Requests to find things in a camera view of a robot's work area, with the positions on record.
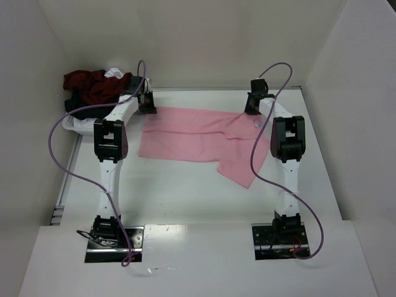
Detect white plastic laundry basket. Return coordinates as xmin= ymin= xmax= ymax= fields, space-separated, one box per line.
xmin=62 ymin=115 xmax=95 ymax=136

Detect pink t shirt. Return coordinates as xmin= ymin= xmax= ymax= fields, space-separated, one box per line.
xmin=138 ymin=107 xmax=269 ymax=189

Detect left side aluminium rail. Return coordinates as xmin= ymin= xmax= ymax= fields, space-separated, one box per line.
xmin=49 ymin=134 xmax=83 ymax=226

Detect dark red t shirt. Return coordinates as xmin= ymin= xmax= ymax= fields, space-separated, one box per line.
xmin=63 ymin=70 xmax=133 ymax=105

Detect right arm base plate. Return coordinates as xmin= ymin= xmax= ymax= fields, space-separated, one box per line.
xmin=251 ymin=223 xmax=311 ymax=260

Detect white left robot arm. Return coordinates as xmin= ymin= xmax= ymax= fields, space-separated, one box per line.
xmin=89 ymin=76 xmax=157 ymax=249

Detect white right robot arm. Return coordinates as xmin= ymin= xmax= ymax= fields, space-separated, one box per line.
xmin=244 ymin=79 xmax=306 ymax=244

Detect white t shirt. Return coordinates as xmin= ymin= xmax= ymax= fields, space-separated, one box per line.
xmin=104 ymin=67 xmax=124 ymax=79

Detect aluminium rail at table edge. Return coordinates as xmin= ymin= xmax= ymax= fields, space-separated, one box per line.
xmin=152 ymin=85 xmax=302 ymax=92

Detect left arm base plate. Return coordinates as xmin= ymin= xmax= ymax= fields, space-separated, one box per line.
xmin=80 ymin=226 xmax=144 ymax=264

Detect black t shirt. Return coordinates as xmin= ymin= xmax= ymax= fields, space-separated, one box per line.
xmin=64 ymin=90 xmax=110 ymax=121

